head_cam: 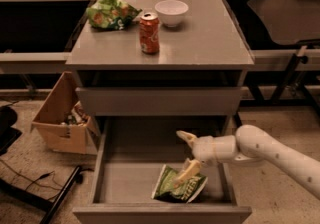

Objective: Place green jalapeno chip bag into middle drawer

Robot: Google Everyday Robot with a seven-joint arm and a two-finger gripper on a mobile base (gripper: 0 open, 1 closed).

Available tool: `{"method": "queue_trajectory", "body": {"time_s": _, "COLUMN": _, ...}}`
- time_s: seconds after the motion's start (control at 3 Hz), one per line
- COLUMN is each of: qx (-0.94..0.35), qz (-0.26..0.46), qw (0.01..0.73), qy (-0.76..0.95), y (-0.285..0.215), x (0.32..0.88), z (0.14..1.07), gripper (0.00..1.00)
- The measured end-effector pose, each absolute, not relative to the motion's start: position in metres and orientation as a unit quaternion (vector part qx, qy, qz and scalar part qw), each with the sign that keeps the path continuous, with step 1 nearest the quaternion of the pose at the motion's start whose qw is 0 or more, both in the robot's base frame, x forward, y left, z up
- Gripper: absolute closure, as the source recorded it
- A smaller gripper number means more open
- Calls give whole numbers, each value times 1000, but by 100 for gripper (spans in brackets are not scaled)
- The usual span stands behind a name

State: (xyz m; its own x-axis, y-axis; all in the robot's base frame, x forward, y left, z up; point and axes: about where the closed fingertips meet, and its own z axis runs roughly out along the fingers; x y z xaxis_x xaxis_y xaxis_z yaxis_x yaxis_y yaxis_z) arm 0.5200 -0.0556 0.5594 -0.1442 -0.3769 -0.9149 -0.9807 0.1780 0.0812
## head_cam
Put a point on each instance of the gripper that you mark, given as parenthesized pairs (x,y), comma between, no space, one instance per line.
(204,149)

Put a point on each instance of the green jalapeno chip bag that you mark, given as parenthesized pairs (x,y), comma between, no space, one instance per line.
(166,190)

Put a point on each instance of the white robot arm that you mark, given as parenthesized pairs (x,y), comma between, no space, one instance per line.
(249,144)

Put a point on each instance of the open grey middle drawer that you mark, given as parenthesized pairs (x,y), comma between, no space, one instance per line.
(137,157)

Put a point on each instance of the grey drawer cabinet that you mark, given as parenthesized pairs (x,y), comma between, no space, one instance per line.
(205,51)

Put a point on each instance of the closed grey top drawer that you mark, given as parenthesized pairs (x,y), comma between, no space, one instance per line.
(159,101)

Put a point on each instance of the green patterned chip bag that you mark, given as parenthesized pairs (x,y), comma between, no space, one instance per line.
(111,14)

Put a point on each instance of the orange soda can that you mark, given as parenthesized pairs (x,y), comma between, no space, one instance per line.
(148,32)

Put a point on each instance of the cardboard box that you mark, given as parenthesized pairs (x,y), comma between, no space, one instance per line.
(59,124)

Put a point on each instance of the white bowl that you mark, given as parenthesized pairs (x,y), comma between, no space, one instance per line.
(171,12)

